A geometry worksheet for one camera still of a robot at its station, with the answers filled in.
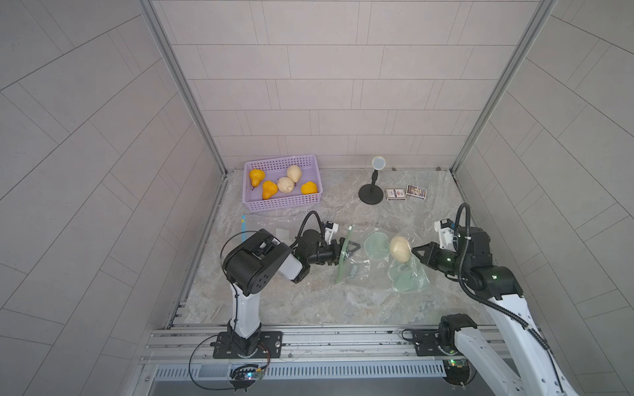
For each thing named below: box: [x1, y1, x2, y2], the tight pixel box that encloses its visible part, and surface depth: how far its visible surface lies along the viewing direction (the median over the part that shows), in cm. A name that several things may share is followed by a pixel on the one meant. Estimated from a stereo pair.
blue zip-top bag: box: [241, 214, 299, 244], surface depth 96 cm
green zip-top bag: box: [335, 224, 431, 293], surface depth 84 cm
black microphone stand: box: [358, 169, 384, 206], surface depth 109 cm
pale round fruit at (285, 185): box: [277, 176, 295, 194], surface depth 107 cm
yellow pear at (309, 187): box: [300, 180, 318, 195], surface depth 107 cm
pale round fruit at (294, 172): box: [286, 165, 303, 184], surface depth 113 cm
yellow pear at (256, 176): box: [249, 168, 266, 191], surface depth 111 cm
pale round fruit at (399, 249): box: [389, 235, 412, 263], surface depth 79 cm
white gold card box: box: [384, 187, 407, 202], surface depth 108 cm
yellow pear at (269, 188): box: [261, 179, 279, 200], surface depth 107 cm
